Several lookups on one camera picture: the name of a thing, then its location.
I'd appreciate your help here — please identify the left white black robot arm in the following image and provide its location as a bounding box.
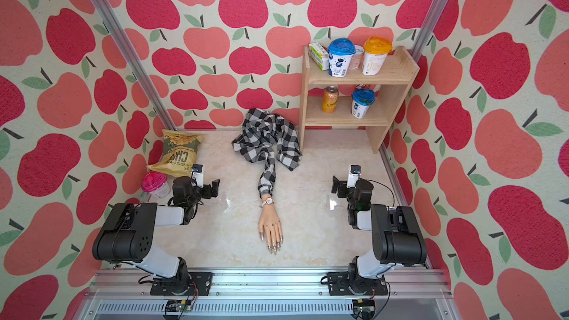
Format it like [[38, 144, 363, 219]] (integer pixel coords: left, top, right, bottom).
[[92, 176, 220, 299]]

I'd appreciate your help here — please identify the orange soda can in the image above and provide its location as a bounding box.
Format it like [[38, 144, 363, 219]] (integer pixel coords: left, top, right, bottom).
[[322, 85, 339, 113]]

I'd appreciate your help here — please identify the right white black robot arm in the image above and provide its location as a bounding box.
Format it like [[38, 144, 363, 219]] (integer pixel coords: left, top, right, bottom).
[[321, 177, 427, 297]]

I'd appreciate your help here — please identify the aluminium corner post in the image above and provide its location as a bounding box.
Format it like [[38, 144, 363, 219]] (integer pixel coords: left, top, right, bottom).
[[410, 0, 449, 63], [90, 0, 176, 130]]

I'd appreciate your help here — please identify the blue lid yogurt cup top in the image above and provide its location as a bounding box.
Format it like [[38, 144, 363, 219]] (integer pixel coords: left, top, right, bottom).
[[327, 38, 356, 78]]

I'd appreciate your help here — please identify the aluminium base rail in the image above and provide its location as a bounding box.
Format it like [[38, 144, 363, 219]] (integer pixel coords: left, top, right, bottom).
[[74, 268, 460, 319]]

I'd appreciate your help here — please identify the pink white small cup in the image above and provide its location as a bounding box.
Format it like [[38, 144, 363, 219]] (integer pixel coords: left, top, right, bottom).
[[348, 45, 365, 71]]

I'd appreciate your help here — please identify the mannequin hand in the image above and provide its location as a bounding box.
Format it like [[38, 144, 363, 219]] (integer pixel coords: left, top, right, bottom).
[[259, 194, 284, 254]]

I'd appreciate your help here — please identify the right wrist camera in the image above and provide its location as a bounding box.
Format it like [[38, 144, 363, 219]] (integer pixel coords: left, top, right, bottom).
[[347, 164, 361, 188]]

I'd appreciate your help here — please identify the green white small box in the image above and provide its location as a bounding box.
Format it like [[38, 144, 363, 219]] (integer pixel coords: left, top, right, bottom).
[[308, 42, 330, 71]]

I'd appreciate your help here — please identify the wooden two-tier shelf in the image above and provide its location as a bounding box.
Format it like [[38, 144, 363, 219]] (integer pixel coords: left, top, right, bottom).
[[298, 46, 419, 153]]

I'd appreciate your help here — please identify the left aluminium corner post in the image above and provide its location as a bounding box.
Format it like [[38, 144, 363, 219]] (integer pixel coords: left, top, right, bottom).
[[90, 0, 176, 130]]

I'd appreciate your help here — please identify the yellow green chips bag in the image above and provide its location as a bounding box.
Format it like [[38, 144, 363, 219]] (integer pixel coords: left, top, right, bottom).
[[147, 129, 204, 177]]

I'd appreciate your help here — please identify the orange lid white cup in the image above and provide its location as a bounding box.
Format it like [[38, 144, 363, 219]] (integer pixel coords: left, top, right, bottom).
[[362, 36, 393, 76]]

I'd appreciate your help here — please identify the red white item behind cup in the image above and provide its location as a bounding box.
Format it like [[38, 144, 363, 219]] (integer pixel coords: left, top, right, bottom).
[[354, 84, 381, 91]]

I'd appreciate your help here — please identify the blue lid yogurt cup lower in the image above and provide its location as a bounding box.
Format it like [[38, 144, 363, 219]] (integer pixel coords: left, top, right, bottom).
[[351, 90, 376, 119]]

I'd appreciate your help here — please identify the blue lid yogurt cup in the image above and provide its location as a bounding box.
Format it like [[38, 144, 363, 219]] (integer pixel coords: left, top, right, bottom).
[[351, 90, 376, 119], [327, 38, 356, 78]]

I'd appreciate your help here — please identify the black white plaid shirt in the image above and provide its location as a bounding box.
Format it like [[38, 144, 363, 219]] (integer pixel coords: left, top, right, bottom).
[[232, 108, 302, 196]]

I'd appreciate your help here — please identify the right aluminium corner post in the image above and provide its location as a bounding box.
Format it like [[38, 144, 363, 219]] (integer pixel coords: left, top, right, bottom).
[[410, 0, 449, 63]]

